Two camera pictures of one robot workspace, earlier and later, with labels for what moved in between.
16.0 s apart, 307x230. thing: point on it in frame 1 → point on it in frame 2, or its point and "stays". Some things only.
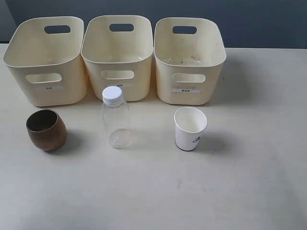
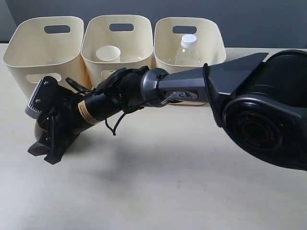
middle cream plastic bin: [118, 58] stays
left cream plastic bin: [44, 53] stays
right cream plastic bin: [189, 54] stays
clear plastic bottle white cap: [115, 118] → [187, 54]
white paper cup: [189, 123] → [108, 53]
